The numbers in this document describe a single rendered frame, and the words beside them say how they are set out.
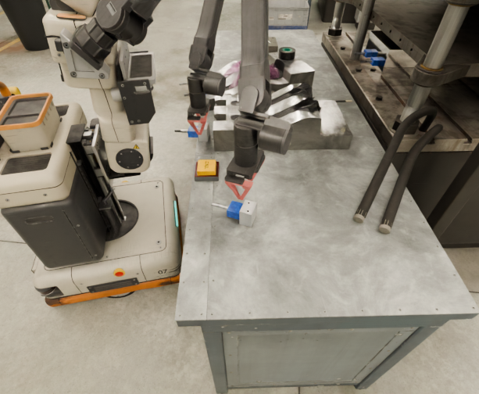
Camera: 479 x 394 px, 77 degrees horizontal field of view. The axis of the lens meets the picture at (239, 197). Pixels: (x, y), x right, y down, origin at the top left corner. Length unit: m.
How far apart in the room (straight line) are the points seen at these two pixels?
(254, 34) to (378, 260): 0.63
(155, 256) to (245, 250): 0.74
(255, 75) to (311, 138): 0.51
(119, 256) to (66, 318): 0.44
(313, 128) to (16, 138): 1.04
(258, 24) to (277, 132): 0.23
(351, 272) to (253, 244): 0.26
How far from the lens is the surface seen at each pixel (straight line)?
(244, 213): 0.84
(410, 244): 0.96
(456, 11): 1.26
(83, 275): 1.57
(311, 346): 1.03
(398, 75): 1.78
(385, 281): 0.86
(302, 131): 1.12
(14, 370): 1.82
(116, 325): 1.70
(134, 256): 1.52
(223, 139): 1.10
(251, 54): 0.70
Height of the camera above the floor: 1.48
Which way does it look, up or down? 45 degrees down
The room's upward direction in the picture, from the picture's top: straight up
